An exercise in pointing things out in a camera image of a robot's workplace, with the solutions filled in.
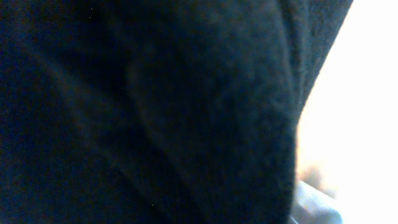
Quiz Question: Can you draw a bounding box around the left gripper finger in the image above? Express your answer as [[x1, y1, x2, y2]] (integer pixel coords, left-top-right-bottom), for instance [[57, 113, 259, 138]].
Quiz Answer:
[[288, 180, 343, 224]]

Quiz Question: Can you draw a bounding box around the black garment with tape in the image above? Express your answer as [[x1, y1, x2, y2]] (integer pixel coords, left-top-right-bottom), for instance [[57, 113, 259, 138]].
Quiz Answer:
[[1, 0, 351, 223]]

